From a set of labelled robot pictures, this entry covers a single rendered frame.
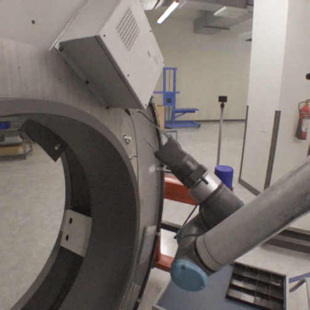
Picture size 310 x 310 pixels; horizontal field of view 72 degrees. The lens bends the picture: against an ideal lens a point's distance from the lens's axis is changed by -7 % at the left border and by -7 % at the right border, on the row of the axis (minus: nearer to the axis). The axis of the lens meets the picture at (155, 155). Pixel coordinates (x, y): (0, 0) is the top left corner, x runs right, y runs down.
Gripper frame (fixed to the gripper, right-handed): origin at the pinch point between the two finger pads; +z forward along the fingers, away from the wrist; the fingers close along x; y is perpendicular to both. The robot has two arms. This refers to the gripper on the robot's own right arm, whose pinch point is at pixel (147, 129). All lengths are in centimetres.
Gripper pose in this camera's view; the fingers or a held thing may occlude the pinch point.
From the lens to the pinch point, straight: 65.9
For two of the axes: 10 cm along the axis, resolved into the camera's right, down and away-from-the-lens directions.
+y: 0.6, 1.9, 9.8
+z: -7.0, -6.9, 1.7
